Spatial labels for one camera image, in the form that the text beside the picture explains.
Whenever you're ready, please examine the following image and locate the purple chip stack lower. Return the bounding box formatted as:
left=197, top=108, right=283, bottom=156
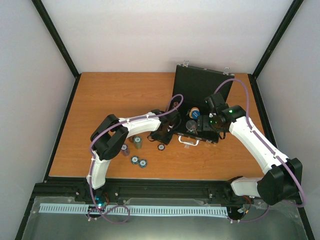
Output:
left=121, top=144, right=130, bottom=156

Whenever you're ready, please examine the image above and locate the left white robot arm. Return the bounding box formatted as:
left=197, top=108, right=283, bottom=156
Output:
left=86, top=109, right=181, bottom=202

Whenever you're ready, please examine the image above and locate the light blue cable duct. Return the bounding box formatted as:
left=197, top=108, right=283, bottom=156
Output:
left=38, top=203, right=228, bottom=218

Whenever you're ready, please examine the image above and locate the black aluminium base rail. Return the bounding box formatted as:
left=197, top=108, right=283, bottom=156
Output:
left=32, top=177, right=300, bottom=208

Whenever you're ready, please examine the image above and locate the black frame post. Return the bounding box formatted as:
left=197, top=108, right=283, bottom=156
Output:
left=251, top=0, right=305, bottom=78
left=31, top=0, right=81, bottom=78

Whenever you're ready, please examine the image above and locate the blue short stack left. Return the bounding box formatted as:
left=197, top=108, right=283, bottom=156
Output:
left=130, top=155, right=140, bottom=165

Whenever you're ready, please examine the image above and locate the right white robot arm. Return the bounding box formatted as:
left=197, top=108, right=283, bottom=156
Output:
left=197, top=92, right=303, bottom=206

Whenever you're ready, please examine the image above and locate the black poker set case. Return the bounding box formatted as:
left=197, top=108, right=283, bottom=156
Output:
left=172, top=64, right=235, bottom=144

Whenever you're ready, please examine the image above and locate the green tall chip stack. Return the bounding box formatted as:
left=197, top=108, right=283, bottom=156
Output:
left=133, top=136, right=142, bottom=149

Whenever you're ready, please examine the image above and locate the clear round dealer button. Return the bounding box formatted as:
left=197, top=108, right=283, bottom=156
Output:
left=185, top=120, right=197, bottom=129

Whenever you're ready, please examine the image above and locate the right black frame post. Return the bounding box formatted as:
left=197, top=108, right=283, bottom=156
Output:
left=251, top=0, right=305, bottom=78

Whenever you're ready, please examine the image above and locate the brown short stack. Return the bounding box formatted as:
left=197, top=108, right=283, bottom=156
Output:
left=172, top=101, right=179, bottom=108

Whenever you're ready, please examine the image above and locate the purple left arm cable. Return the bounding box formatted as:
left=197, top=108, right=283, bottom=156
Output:
left=88, top=94, right=185, bottom=224

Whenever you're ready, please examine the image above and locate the blue short stack right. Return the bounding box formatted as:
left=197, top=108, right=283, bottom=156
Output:
left=138, top=159, right=148, bottom=168

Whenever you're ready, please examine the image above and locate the blue round blind button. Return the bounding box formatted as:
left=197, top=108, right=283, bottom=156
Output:
left=190, top=110, right=200, bottom=119

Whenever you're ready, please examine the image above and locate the blue short stack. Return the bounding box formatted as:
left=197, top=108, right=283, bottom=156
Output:
left=130, top=155, right=140, bottom=165
left=138, top=159, right=148, bottom=168

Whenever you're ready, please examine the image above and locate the left black frame post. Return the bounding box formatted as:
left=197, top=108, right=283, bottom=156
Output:
left=31, top=0, right=81, bottom=78

